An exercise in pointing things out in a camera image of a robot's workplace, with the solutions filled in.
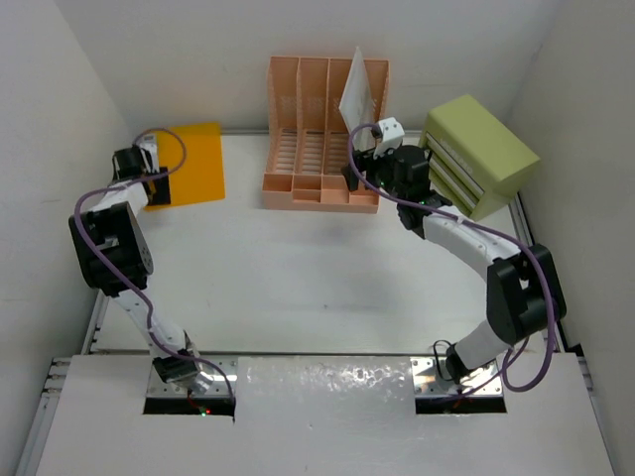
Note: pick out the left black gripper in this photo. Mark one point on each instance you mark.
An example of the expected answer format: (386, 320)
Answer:
(162, 197)

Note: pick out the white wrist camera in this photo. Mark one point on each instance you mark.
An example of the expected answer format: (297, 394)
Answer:
(390, 134)
(147, 142)

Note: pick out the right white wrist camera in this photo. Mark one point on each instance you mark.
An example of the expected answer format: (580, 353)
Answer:
(390, 134)

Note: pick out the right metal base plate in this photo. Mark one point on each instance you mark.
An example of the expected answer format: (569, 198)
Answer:
(431, 380)

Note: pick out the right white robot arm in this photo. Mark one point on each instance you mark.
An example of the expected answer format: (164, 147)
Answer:
(524, 296)

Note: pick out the yellow folder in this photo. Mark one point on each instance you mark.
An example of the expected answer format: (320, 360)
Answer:
(201, 178)

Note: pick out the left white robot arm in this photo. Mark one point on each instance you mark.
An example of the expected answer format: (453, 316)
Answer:
(114, 258)

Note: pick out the clear mesh document pouch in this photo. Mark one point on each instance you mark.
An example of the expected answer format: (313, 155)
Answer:
(356, 104)

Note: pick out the green drawer cabinet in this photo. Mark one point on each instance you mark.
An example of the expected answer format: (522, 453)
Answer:
(477, 162)

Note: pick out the metal base plate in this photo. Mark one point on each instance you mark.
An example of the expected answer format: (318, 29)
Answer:
(209, 383)
(431, 380)

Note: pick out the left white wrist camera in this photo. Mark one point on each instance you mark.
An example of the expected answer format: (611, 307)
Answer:
(147, 142)

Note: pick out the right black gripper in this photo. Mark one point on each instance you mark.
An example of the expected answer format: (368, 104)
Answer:
(367, 163)

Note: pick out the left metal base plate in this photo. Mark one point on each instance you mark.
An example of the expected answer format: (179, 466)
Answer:
(209, 383)

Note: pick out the pink desktop file organizer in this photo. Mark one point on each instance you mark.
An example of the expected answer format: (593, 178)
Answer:
(308, 138)

